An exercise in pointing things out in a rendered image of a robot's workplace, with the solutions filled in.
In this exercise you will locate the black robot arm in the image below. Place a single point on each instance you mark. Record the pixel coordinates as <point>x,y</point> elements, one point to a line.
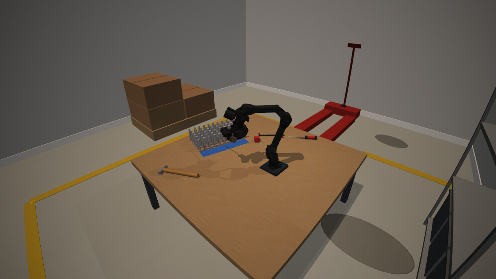
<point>241,115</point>

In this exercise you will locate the blue flat strip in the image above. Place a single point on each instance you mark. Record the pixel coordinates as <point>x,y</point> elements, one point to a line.
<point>223,147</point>

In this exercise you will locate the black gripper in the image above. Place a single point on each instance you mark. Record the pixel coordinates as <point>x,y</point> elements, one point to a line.
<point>228,132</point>

